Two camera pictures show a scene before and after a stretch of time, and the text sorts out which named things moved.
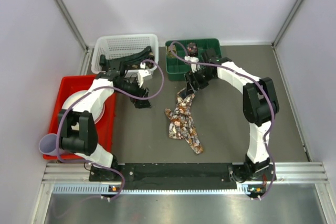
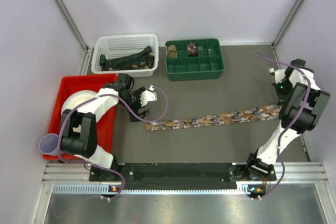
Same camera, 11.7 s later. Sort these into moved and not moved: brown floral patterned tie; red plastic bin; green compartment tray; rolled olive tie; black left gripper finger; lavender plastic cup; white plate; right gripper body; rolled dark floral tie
Moved: brown floral patterned tie; right gripper body; black left gripper finger
Not moved: lavender plastic cup; green compartment tray; red plastic bin; white plate; rolled olive tie; rolled dark floral tie
